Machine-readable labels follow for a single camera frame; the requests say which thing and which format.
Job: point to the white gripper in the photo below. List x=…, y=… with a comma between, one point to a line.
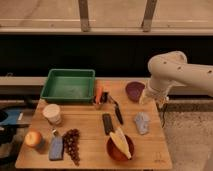
x=149, y=94

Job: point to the yellow banana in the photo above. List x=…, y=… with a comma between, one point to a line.
x=120, y=141

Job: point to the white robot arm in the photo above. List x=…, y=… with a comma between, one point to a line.
x=171, y=67

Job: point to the purple bowl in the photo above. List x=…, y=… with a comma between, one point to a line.
x=134, y=90

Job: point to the red bowl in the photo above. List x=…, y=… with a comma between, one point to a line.
x=115, y=153

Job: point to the blue grey crumpled cloth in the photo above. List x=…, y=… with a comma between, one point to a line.
x=142, y=122

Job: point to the wooden cutting board table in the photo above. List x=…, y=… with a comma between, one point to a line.
x=150, y=150

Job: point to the black rectangular block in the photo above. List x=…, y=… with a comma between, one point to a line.
x=108, y=126

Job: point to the orange carrot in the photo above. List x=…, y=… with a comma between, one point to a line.
x=99, y=92

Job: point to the dark grape bunch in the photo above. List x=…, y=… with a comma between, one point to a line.
x=70, y=141

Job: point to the green plastic tray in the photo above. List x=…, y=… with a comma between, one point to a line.
x=69, y=86

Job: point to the white paper cup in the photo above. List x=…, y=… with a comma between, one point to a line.
x=52, y=113

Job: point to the blue sponge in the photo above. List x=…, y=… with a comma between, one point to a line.
x=56, y=147

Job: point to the red yellow apple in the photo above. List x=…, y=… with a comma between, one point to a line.
x=33, y=139

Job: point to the blue black machine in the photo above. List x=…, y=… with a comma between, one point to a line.
x=12, y=118

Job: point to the black handled knife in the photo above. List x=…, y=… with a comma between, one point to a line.
x=117, y=110

